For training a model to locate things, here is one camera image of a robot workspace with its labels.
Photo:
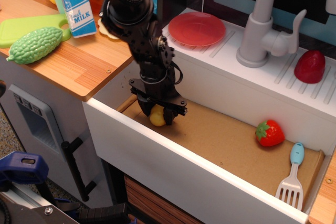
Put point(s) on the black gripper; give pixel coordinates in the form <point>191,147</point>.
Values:
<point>161,92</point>

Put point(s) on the yellow toy potato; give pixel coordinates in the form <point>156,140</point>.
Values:
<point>157,116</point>

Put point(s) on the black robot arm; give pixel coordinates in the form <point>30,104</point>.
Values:
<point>134,22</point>

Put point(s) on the red plastic plate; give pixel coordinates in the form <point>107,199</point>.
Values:
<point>197,29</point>

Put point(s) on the pale yellow scalloped plate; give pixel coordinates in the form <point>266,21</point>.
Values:
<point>104,31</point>

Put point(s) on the brown cardboard liner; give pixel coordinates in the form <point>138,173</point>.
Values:
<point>224,141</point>

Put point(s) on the red toy strawberry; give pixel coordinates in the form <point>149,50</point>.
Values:
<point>269,133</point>

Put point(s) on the grey dishwasher panel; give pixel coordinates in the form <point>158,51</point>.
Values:
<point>40,120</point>

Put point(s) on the grey toy faucet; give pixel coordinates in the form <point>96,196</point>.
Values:
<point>260,39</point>

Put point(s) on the blue white milk carton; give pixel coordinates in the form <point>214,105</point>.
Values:
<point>80,17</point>

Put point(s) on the white toy sink basin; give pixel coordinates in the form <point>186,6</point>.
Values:
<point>212,77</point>

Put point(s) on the green bitter melon toy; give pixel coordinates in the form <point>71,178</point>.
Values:
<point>35,45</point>

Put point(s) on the blue clamp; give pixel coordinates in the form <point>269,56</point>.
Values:
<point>23,168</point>

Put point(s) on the dark red toy pepper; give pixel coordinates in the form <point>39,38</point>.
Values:
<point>310,67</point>

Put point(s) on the green cutting board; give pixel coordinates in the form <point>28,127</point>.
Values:
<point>14,29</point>

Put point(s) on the black cabinet door handle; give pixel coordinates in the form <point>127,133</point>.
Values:
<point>68,149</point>

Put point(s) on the white spatula blue handle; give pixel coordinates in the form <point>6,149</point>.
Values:
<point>290,189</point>

